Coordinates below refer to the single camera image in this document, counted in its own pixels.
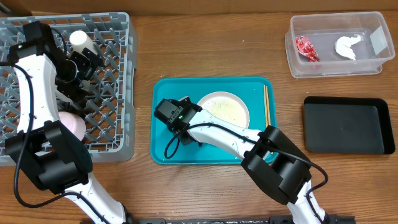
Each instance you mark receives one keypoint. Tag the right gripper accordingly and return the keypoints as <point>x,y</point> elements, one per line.
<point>187,142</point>

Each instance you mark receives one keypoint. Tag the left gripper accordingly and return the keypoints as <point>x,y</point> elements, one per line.
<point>86,59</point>

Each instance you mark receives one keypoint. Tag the white cup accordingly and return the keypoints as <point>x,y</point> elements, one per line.
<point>81,41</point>

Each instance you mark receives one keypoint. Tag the large white plate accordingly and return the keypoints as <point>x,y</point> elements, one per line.
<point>226,106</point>

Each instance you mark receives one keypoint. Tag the pink bowl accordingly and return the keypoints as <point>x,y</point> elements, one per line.
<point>74,123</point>

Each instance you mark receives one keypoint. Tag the wooden chopstick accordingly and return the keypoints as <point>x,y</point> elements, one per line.
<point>264,105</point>
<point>267,106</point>

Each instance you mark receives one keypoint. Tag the red snack wrapper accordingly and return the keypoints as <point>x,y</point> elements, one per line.
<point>306,49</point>

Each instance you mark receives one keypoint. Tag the white tissue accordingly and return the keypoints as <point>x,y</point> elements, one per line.
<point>343,47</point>

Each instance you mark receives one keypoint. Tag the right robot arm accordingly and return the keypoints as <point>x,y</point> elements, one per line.
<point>276,165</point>

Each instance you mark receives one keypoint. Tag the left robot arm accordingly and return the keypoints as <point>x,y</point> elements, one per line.
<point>44,149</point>

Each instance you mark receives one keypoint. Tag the grey dishwasher rack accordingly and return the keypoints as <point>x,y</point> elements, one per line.
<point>108,110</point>

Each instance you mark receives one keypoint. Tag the teal serving tray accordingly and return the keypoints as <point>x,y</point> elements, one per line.
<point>248,89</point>

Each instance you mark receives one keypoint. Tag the black tray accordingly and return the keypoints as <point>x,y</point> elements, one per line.
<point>343,125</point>

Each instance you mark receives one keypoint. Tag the clear plastic bin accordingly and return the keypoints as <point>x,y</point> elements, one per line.
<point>323,30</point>

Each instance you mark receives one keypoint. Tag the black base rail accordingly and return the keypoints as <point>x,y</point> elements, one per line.
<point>270,220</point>

